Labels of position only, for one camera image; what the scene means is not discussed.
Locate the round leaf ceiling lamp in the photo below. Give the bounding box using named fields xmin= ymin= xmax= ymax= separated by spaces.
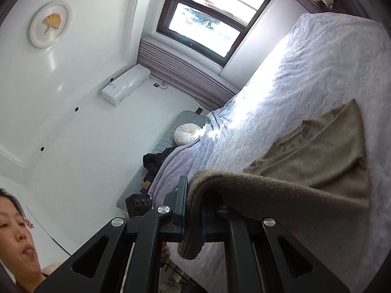
xmin=30 ymin=0 xmax=72 ymax=48

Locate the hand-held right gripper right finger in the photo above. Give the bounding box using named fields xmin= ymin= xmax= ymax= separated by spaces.
xmin=200 ymin=206 xmax=350 ymax=293

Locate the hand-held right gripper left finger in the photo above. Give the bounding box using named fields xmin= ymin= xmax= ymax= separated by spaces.
xmin=37 ymin=176 xmax=189 ymax=293

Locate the person's face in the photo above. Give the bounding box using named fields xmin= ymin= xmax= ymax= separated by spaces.
xmin=0 ymin=188 xmax=42 ymax=284

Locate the white wall air conditioner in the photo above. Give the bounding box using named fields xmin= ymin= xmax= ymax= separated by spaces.
xmin=102 ymin=65 xmax=152 ymax=107

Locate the bed with lavender quilt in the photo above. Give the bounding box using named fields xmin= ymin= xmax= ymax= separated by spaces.
xmin=147 ymin=12 xmax=391 ymax=293

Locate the dark framed window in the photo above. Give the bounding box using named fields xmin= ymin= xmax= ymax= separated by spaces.
xmin=156 ymin=0 xmax=280 ymax=68

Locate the round white pillow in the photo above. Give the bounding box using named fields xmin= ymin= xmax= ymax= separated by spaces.
xmin=174 ymin=123 xmax=203 ymax=146

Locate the brown knit sweater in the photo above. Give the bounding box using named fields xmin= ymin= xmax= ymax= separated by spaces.
xmin=177 ymin=99 xmax=371 ymax=261

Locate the dark clothes pile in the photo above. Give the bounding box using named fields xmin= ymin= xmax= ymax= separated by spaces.
xmin=142 ymin=146 xmax=178 ymax=190

